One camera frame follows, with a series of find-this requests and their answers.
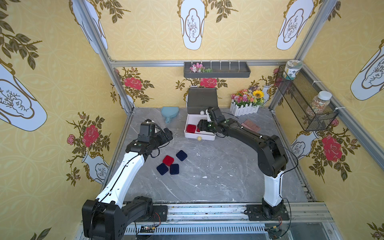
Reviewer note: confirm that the grey wall shelf tray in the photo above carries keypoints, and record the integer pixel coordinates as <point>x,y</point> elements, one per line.
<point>221,69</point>

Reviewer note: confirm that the glass jar white lid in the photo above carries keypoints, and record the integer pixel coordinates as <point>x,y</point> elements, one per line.
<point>319,103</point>

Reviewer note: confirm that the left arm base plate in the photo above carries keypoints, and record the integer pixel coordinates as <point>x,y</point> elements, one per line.
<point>160,214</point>

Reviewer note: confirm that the navy brooch box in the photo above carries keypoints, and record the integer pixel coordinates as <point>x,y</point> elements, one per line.
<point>174,169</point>
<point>162,169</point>
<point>181,155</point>

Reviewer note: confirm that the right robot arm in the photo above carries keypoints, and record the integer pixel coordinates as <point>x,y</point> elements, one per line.
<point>271,154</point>

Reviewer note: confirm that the small circuit board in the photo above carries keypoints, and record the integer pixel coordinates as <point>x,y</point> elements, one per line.
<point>146,229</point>

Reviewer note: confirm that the three-drawer storage cabinet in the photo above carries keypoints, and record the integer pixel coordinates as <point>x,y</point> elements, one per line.
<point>198,101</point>

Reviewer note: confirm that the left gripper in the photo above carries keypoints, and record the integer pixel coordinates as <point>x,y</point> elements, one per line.
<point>163,137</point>

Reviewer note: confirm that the black wire basket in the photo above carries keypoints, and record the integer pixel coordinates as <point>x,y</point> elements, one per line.
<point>299,94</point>

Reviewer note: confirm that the flowers in white fence planter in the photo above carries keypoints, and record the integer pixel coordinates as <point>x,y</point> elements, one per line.
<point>246,101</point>

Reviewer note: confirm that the pink flowers on shelf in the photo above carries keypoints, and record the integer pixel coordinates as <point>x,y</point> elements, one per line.
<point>199,68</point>

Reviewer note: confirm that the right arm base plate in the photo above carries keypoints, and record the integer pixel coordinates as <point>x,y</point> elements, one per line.
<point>255,212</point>

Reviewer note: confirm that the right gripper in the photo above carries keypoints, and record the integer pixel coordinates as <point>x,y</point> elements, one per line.
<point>205,125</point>

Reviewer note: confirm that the jar with patterned lid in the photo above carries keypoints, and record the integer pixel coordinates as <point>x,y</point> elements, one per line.
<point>292,68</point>

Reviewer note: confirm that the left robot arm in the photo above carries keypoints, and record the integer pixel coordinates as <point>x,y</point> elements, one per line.
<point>107,217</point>

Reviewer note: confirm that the blue dustpan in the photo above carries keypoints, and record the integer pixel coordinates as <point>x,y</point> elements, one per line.
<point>169,113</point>

